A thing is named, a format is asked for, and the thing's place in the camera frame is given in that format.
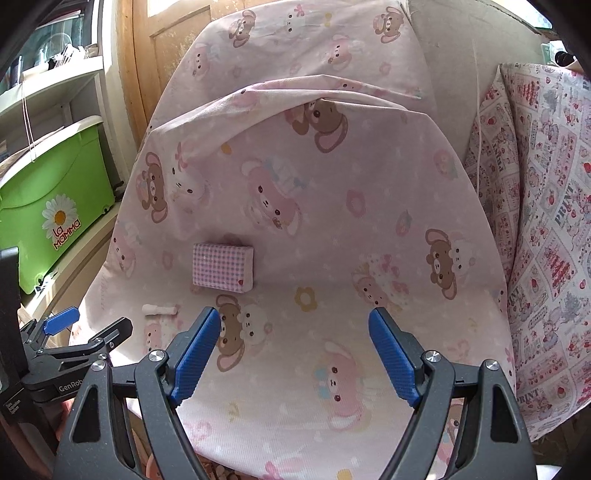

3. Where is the white cord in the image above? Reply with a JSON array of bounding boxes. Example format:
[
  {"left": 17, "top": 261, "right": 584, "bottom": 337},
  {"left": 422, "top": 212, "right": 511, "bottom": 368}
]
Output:
[{"left": 18, "top": 55, "right": 40, "bottom": 164}]

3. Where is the pink checkered box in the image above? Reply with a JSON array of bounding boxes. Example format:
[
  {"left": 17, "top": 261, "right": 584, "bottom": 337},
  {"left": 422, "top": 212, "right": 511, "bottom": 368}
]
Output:
[{"left": 191, "top": 241, "right": 254, "bottom": 294}]

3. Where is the green storage box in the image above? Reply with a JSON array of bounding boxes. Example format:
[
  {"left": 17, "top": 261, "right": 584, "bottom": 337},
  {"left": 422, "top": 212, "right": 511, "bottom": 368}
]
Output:
[{"left": 0, "top": 115, "right": 116, "bottom": 294}]

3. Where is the wooden door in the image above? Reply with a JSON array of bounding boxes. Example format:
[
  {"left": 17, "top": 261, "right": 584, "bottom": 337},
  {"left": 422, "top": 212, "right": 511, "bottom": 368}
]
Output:
[{"left": 117, "top": 0, "right": 264, "bottom": 144}]

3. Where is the pink bear printed bedsheet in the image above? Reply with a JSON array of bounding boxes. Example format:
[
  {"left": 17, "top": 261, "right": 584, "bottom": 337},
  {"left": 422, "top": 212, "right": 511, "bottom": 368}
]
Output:
[{"left": 69, "top": 0, "right": 518, "bottom": 480}]

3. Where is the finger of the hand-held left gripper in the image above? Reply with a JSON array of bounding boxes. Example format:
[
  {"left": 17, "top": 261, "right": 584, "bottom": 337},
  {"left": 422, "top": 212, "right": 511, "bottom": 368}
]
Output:
[
  {"left": 21, "top": 307, "right": 81, "bottom": 358},
  {"left": 21, "top": 318, "right": 134, "bottom": 404}
]

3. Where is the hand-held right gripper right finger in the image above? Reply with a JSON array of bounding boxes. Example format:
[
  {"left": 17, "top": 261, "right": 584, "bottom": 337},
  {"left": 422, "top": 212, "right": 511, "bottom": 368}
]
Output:
[{"left": 368, "top": 307, "right": 539, "bottom": 480}]

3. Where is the white shelf unit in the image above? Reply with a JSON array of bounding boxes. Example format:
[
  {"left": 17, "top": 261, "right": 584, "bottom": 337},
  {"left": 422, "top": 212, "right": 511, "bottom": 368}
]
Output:
[{"left": 0, "top": 9, "right": 125, "bottom": 195}]

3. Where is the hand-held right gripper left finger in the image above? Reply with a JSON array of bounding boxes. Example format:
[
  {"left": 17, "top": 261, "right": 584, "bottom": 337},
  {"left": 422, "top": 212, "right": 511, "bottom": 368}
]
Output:
[{"left": 54, "top": 307, "right": 221, "bottom": 480}]

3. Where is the strawberry printed cloth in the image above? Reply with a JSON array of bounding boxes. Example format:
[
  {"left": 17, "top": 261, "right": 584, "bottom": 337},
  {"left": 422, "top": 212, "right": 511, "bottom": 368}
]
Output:
[{"left": 464, "top": 62, "right": 591, "bottom": 444}]

